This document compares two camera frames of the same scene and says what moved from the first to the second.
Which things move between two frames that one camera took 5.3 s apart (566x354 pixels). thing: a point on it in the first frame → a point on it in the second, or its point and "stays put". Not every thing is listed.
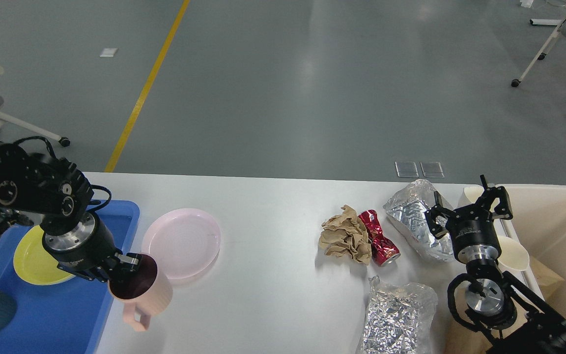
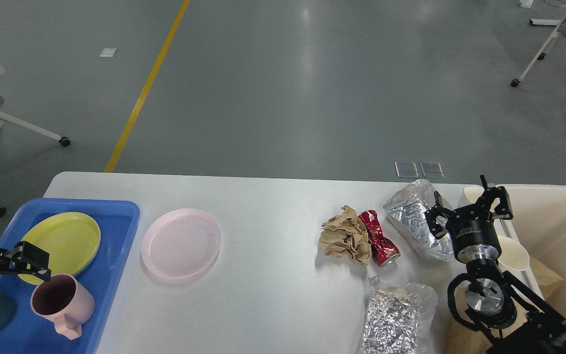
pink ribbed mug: (146, 292) → (66, 303)
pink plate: (183, 241) stays put
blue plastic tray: (69, 317) stays put
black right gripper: (473, 232) stays put
